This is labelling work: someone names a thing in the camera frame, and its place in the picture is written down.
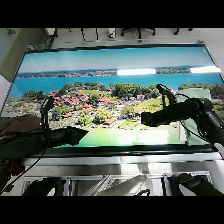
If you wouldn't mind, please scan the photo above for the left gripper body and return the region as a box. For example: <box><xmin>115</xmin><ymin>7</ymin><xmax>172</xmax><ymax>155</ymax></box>
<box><xmin>64</xmin><ymin>125</ymin><xmax>90</xmax><ymax>148</ymax></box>

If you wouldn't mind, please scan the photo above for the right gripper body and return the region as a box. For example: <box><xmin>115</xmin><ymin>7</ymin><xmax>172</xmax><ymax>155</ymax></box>
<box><xmin>140</xmin><ymin>99</ymin><xmax>201</xmax><ymax>128</ymax></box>

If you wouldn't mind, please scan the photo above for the brown shirt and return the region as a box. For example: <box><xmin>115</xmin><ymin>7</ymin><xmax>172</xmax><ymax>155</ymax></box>
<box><xmin>0</xmin><ymin>114</ymin><xmax>43</xmax><ymax>138</ymax></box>

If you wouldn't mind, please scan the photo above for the black office chair base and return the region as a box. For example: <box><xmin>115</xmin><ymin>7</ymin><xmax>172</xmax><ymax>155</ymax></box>
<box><xmin>120</xmin><ymin>27</ymin><xmax>157</xmax><ymax>41</ymax></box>

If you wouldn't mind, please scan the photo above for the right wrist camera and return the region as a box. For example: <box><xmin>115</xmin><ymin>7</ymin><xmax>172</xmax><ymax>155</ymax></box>
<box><xmin>155</xmin><ymin>83</ymin><xmax>177</xmax><ymax>108</ymax></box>

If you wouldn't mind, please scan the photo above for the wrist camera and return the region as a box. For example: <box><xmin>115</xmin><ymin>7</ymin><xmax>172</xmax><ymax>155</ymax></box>
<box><xmin>155</xmin><ymin>83</ymin><xmax>177</xmax><ymax>108</ymax></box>
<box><xmin>39</xmin><ymin>96</ymin><xmax>56</xmax><ymax>134</ymax></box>

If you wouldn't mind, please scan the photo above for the silver frame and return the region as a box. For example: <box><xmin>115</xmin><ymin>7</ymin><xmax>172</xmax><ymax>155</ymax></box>
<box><xmin>19</xmin><ymin>152</ymin><xmax>224</xmax><ymax>197</ymax></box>

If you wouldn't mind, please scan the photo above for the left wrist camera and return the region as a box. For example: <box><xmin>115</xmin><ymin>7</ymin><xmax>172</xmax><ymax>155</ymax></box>
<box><xmin>39</xmin><ymin>96</ymin><xmax>56</xmax><ymax>134</ymax></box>

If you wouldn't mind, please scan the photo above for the black cable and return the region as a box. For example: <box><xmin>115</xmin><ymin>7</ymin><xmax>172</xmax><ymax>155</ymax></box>
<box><xmin>0</xmin><ymin>145</ymin><xmax>50</xmax><ymax>196</ymax></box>

